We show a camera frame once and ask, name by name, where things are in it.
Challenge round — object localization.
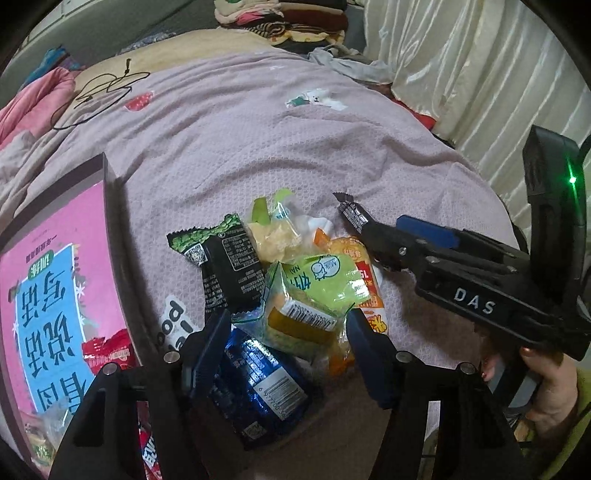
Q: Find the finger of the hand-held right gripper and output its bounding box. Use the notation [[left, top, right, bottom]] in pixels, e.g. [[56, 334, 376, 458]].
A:
[[397, 215, 529, 267], [361, 220, 445, 278]]

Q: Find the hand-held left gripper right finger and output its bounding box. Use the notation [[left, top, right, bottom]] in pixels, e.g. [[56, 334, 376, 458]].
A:
[[345, 310, 525, 480]]

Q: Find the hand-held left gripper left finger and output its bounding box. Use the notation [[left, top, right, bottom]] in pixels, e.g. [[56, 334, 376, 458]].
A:
[[48, 308, 232, 480]]

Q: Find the orange snack packet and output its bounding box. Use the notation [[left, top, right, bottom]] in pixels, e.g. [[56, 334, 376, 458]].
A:
[[311, 228, 389, 335]]

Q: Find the small black snack packet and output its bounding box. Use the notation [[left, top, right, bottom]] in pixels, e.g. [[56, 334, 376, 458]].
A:
[[332, 191, 372, 234]]

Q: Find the dark blue snack packet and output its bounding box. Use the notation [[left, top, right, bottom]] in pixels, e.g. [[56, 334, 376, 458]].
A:
[[208, 327, 311, 450]]

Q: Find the light green snack packet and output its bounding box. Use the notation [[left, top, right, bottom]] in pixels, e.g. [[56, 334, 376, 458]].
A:
[[230, 253, 368, 363]]

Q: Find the black and green snack packet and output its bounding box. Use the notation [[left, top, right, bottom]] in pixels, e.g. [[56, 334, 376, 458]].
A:
[[166, 213, 269, 315]]

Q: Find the red snack packet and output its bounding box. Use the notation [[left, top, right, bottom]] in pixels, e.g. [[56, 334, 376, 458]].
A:
[[81, 327, 136, 372]]

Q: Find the red packet white lettering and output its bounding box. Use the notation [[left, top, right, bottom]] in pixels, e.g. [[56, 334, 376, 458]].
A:
[[137, 427, 163, 480]]

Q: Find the clear yellow cake packet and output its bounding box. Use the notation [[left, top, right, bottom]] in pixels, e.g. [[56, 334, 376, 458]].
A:
[[245, 188, 303, 266]]

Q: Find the dark rectangular tray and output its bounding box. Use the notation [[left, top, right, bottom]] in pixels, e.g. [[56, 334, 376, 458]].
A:
[[0, 152, 153, 467]]

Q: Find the green cake packet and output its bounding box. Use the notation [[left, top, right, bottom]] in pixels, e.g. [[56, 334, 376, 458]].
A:
[[23, 413, 65, 469]]

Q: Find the person's right forearm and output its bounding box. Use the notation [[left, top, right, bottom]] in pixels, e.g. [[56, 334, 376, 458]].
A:
[[536, 369, 591, 480]]

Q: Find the person's right hand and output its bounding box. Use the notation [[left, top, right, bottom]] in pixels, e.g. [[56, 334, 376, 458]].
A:
[[480, 346, 580, 437]]

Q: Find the white satin curtain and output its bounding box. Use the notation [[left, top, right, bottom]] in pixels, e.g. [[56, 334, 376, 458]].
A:
[[362, 0, 591, 232]]

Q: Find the pink and blue book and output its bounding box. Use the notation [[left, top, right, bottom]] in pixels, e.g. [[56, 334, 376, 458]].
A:
[[0, 182, 134, 444]]

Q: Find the grey cloth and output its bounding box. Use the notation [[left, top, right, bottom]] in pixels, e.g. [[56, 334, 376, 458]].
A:
[[307, 46, 393, 86]]

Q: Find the lilac textured blanket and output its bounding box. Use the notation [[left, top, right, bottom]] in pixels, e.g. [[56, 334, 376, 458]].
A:
[[0, 48, 532, 480]]

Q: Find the stack of folded clothes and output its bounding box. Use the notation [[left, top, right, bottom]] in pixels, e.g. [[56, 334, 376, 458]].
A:
[[213, 0, 356, 47]]

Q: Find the beige blanket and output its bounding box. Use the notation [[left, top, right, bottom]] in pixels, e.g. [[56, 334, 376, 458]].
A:
[[74, 28, 296, 93]]

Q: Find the pale crumpled sheet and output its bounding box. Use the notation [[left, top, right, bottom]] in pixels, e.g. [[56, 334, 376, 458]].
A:
[[0, 129, 42, 171]]

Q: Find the pink quilt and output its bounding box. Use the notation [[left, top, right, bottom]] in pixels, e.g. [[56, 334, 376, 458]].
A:
[[0, 67, 77, 148]]

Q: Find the blue cloth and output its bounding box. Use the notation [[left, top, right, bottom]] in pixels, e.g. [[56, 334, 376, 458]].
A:
[[39, 46, 79, 72]]

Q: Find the grey headboard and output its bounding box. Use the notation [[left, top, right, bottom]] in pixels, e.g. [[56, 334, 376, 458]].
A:
[[9, 0, 222, 79]]

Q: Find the black cable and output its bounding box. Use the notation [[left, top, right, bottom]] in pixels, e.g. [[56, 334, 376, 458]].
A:
[[50, 58, 152, 131]]

